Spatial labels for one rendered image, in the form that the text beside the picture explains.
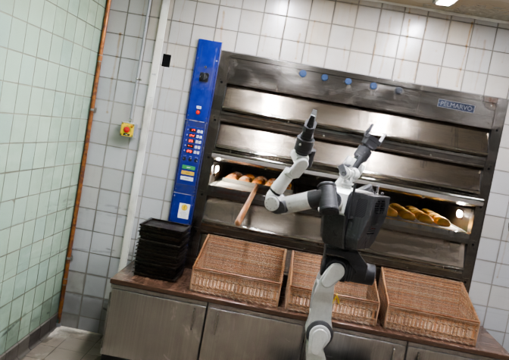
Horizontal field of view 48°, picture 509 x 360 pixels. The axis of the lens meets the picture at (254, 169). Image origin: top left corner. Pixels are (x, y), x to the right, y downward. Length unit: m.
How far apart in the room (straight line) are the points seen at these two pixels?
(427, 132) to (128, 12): 2.18
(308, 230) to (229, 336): 0.91
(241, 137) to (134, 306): 1.30
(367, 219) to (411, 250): 1.19
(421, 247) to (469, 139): 0.79
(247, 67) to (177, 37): 0.52
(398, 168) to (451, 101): 0.56
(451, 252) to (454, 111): 0.95
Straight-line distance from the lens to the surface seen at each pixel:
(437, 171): 4.03
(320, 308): 3.12
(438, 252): 4.10
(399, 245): 4.03
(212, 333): 3.59
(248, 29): 3.97
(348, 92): 3.94
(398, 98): 3.98
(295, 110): 3.89
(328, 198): 2.81
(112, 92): 4.09
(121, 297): 3.63
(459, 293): 4.14
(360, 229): 2.92
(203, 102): 3.91
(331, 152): 3.91
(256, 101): 3.91
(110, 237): 4.15
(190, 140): 3.92
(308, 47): 3.94
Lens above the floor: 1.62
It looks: 4 degrees down
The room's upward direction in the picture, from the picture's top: 10 degrees clockwise
